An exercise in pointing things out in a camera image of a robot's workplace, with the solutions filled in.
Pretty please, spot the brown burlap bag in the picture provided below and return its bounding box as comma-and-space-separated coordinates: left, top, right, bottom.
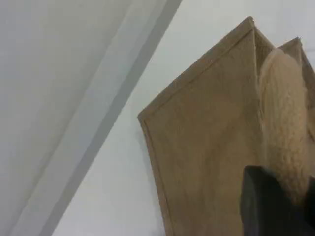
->
137, 16, 315, 236

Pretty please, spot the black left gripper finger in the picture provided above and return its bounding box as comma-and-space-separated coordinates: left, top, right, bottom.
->
240, 166, 308, 236
304, 176, 315, 236

